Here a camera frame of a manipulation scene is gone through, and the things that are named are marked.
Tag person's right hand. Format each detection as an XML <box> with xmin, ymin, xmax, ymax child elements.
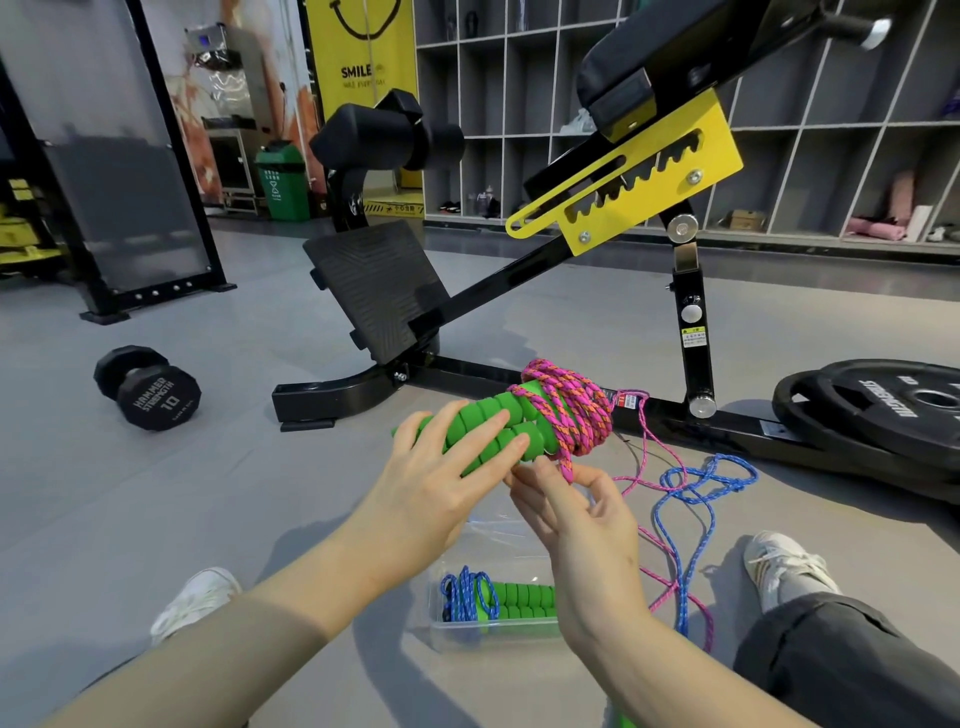
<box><xmin>504</xmin><ymin>456</ymin><xmax>651</xmax><ymax>640</ymax></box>

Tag person's left hand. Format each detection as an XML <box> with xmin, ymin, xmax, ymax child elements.
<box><xmin>341</xmin><ymin>399</ymin><xmax>531</xmax><ymax>595</ymax></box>

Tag pink jump rope green handles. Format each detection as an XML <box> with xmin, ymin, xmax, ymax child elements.
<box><xmin>390</xmin><ymin>358</ymin><xmax>717</xmax><ymax>655</ymax></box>

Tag person's left forearm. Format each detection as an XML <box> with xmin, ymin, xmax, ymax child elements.
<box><xmin>41</xmin><ymin>519</ymin><xmax>410</xmax><ymax>728</ymax></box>

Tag person's right forearm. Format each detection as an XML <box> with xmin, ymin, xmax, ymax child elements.
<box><xmin>566</xmin><ymin>603</ymin><xmax>819</xmax><ymax>728</ymax></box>

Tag clear plastic box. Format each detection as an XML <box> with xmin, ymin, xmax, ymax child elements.
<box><xmin>426</xmin><ymin>516</ymin><xmax>573</xmax><ymax>655</ymax></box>

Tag person's right white shoe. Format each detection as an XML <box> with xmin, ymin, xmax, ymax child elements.
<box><xmin>743</xmin><ymin>531</ymin><xmax>843</xmax><ymax>615</ymax></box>

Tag person's white shoe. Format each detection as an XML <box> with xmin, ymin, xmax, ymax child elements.
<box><xmin>149</xmin><ymin>567</ymin><xmax>243</xmax><ymax>648</ymax></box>
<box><xmin>743</xmin><ymin>531</ymin><xmax>843</xmax><ymax>615</ymax></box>

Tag black weight plate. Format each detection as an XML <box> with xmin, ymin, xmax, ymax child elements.
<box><xmin>815</xmin><ymin>358</ymin><xmax>960</xmax><ymax>474</ymax></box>
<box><xmin>771</xmin><ymin>369</ymin><xmax>960</xmax><ymax>505</ymax></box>

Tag black hex dumbbell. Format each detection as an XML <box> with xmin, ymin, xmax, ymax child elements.
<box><xmin>93</xmin><ymin>344</ymin><xmax>203</xmax><ymax>433</ymax></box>

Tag person's left white shoe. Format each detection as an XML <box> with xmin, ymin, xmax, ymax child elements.
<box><xmin>149</xmin><ymin>567</ymin><xmax>243</xmax><ymax>648</ymax></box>

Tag green trash bin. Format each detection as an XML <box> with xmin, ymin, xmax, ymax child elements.
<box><xmin>254</xmin><ymin>140</ymin><xmax>313</xmax><ymax>224</ymax></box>

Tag black and yellow exercise bench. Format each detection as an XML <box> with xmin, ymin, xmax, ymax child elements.
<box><xmin>271</xmin><ymin>0</ymin><xmax>960</xmax><ymax>505</ymax></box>

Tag person's dark trouser leg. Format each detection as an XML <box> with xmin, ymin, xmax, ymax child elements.
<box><xmin>732</xmin><ymin>591</ymin><xmax>960</xmax><ymax>728</ymax></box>

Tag yellow banner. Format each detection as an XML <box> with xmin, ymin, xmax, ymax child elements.
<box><xmin>303</xmin><ymin>0</ymin><xmax>423</xmax><ymax>190</ymax></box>

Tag pink rolled mat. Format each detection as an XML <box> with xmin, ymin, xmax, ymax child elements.
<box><xmin>846</xmin><ymin>216</ymin><xmax>909</xmax><ymax>243</ymax></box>

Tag grey cubby shelf unit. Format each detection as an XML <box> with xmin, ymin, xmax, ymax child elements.
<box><xmin>412</xmin><ymin>0</ymin><xmax>960</xmax><ymax>260</ymax></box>

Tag yellow gym equipment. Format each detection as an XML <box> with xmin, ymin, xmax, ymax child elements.
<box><xmin>0</xmin><ymin>178</ymin><xmax>66</xmax><ymax>280</ymax></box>

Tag wound blue jump rope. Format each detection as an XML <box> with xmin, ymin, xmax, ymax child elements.
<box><xmin>438</xmin><ymin>565</ymin><xmax>560</xmax><ymax>625</ymax></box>

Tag loose blue rope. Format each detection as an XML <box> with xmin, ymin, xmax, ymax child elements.
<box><xmin>648</xmin><ymin>453</ymin><xmax>760</xmax><ymax>640</ymax></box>

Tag black frame with grey panel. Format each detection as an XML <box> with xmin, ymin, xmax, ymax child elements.
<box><xmin>0</xmin><ymin>0</ymin><xmax>238</xmax><ymax>326</ymax></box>

